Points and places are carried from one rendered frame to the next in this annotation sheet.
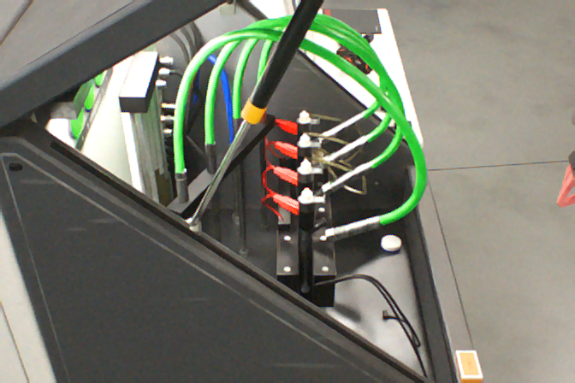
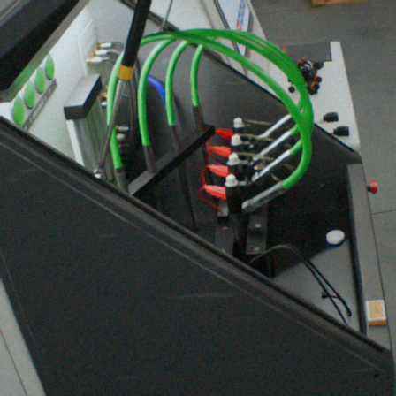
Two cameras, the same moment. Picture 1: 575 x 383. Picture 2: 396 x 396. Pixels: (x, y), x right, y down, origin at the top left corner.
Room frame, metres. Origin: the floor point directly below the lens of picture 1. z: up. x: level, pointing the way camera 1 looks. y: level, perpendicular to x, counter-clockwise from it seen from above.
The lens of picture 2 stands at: (-0.32, -0.21, 1.79)
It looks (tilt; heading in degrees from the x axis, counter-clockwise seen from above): 30 degrees down; 11
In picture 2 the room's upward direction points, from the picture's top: 11 degrees counter-clockwise
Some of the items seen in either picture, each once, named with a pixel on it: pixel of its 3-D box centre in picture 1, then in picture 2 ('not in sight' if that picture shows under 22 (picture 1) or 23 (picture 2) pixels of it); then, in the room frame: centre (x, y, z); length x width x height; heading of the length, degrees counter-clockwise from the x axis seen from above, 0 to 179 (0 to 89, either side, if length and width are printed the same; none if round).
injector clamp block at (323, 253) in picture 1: (304, 239); (247, 235); (1.01, -0.03, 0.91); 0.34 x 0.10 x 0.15; 0
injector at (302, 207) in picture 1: (311, 246); (245, 230); (0.89, -0.04, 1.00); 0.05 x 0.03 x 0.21; 90
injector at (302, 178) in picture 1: (311, 216); (247, 208); (0.97, -0.04, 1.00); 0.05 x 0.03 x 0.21; 90
